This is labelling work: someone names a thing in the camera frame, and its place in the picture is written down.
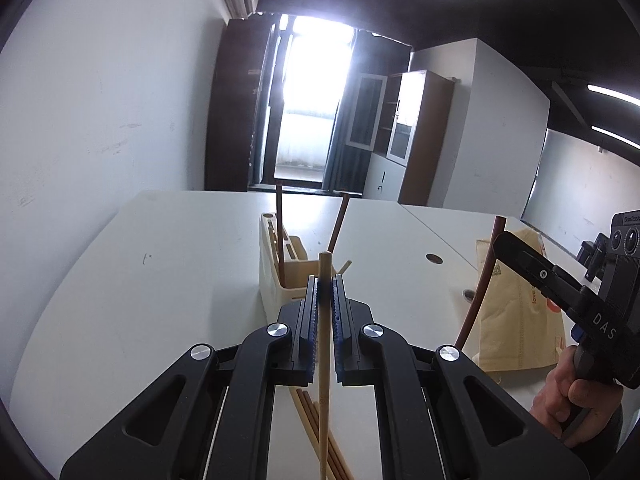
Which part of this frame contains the grey wall board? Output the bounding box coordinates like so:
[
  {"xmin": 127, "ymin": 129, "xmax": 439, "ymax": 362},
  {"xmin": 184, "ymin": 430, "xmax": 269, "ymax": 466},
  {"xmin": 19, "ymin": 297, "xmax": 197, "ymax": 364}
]
[{"xmin": 520, "ymin": 129, "xmax": 640, "ymax": 261}]

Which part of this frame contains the brown glass-door cabinet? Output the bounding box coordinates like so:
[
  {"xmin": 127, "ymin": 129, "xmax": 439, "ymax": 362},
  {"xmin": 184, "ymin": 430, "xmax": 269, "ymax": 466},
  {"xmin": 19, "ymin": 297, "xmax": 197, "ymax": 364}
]
[{"xmin": 344, "ymin": 70, "xmax": 456, "ymax": 207}]

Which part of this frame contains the dark wooden cabinet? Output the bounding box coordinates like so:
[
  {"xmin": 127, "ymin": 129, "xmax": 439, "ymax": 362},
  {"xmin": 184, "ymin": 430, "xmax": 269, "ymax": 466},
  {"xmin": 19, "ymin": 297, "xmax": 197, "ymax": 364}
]
[{"xmin": 204, "ymin": 17, "xmax": 277, "ymax": 193}]

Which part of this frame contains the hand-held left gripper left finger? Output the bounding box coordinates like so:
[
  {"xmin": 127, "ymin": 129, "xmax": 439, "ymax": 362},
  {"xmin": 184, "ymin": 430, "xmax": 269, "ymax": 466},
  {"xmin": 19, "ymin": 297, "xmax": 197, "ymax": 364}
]
[{"xmin": 60, "ymin": 275, "xmax": 321, "ymax": 480}]

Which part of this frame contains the pile of wooden chopsticks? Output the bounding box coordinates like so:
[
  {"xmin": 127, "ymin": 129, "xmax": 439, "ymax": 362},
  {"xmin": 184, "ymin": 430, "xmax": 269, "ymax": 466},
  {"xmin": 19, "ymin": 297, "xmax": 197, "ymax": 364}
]
[{"xmin": 295, "ymin": 387, "xmax": 354, "ymax": 480}]

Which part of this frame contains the white slotted utensil holder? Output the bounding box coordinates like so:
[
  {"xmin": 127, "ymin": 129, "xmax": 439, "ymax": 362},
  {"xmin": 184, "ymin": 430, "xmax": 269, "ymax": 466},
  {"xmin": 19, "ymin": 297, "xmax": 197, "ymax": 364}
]
[{"xmin": 259, "ymin": 212, "xmax": 322, "ymax": 313}]

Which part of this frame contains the person's right hand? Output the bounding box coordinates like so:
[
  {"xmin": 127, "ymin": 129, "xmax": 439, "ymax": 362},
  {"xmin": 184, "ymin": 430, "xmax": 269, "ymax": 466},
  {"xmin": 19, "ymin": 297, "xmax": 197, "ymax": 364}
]
[{"xmin": 530, "ymin": 347, "xmax": 623, "ymax": 448}]

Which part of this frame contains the tan padded envelope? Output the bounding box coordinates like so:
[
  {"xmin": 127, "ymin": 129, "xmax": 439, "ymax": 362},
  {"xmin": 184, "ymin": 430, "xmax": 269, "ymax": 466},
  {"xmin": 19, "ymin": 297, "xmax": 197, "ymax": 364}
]
[{"xmin": 474, "ymin": 229, "xmax": 569, "ymax": 372}]

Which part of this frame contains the dark brown straight chopstick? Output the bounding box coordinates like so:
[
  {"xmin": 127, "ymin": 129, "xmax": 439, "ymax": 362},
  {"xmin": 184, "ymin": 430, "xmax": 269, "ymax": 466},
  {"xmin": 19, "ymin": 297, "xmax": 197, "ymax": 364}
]
[{"xmin": 275, "ymin": 182, "xmax": 287, "ymax": 288}]

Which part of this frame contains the ceiling tube light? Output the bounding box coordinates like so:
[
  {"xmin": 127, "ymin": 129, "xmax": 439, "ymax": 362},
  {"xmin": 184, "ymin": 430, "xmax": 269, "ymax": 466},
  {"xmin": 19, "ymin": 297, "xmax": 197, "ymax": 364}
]
[
  {"xmin": 587, "ymin": 84, "xmax": 640, "ymax": 107},
  {"xmin": 592, "ymin": 125, "xmax": 640, "ymax": 150}
]

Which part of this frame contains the reddish brown chopstick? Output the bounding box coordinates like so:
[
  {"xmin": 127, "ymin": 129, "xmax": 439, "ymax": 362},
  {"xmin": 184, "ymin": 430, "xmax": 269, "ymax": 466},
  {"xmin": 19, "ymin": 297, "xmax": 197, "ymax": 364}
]
[{"xmin": 327, "ymin": 196, "xmax": 350, "ymax": 255}]

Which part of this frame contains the dark brown curved chopstick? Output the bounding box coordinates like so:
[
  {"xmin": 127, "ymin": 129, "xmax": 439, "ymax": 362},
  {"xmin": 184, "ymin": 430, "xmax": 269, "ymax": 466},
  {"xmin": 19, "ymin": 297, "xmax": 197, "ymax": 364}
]
[{"xmin": 453, "ymin": 215, "xmax": 507, "ymax": 349}]

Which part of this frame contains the bright balcony window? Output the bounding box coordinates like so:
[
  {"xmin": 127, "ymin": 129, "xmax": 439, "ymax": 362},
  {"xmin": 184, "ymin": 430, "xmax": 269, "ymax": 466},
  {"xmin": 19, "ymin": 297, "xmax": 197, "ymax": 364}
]
[{"xmin": 272, "ymin": 14, "xmax": 353, "ymax": 185}]

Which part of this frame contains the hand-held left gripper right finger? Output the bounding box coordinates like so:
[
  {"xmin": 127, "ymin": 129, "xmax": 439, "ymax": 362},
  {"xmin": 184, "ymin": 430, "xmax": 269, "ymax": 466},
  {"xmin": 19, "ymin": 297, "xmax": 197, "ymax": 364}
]
[{"xmin": 330, "ymin": 274, "xmax": 592, "ymax": 480}]

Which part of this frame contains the dark blue curtain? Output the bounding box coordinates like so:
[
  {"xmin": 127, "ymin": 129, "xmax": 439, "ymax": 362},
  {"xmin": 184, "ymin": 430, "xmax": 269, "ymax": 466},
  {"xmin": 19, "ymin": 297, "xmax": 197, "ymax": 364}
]
[{"xmin": 321, "ymin": 35, "xmax": 373, "ymax": 196}]

